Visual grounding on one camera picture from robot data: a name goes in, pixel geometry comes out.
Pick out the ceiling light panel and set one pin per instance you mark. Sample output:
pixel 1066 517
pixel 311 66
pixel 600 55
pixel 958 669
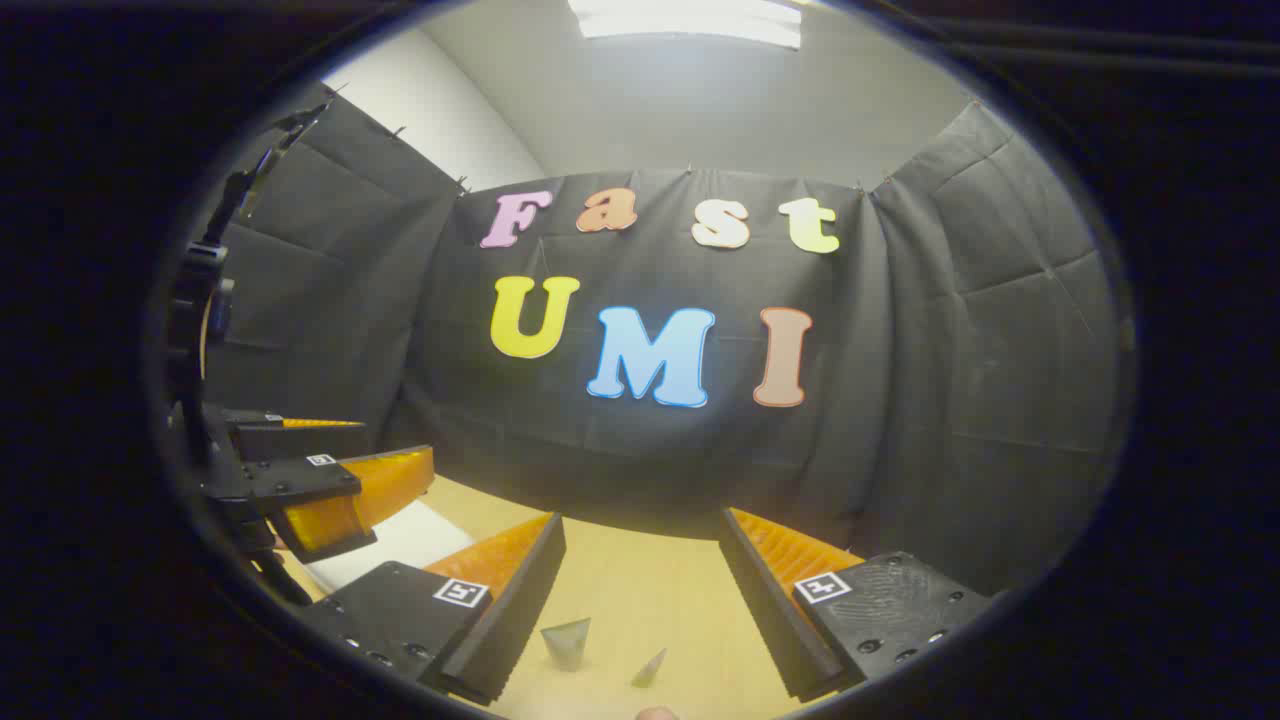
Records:
pixel 690 20

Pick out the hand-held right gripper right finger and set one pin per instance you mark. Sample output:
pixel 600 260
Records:
pixel 765 610

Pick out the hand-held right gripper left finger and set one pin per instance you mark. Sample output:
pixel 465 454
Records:
pixel 520 610

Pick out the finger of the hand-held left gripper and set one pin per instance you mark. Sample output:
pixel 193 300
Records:
pixel 330 500
pixel 300 440

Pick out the black backdrop cloth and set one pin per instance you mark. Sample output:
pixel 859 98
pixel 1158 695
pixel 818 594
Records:
pixel 650 470

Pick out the white suitcase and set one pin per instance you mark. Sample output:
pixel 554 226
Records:
pixel 400 540

